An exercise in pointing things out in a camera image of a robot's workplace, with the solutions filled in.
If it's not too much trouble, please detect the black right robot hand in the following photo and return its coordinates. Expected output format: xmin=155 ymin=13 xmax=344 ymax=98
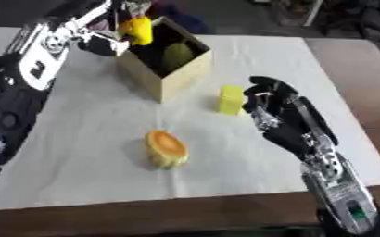
xmin=240 ymin=75 xmax=341 ymax=162

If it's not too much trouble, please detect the yellow rectangular block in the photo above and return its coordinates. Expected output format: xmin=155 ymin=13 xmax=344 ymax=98
xmin=216 ymin=84 xmax=247 ymax=117

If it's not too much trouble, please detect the tan cardboard box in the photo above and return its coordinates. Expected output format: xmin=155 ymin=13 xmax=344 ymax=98
xmin=113 ymin=16 xmax=213 ymax=104

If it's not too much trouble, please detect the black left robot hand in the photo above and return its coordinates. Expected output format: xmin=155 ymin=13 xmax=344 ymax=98
xmin=76 ymin=0 xmax=157 ymax=57

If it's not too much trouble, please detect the orange toy pumpkin half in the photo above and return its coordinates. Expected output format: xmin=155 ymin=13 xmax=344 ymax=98
xmin=143 ymin=129 xmax=192 ymax=170

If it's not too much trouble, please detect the green toy pear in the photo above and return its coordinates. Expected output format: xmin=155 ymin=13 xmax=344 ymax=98
xmin=158 ymin=41 xmax=196 ymax=72

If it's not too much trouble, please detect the yellow toy banana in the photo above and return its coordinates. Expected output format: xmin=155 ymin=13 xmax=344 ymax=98
xmin=117 ymin=16 xmax=155 ymax=46

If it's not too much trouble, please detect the black office chair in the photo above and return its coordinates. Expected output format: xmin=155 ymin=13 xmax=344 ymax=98
xmin=318 ymin=0 xmax=380 ymax=44

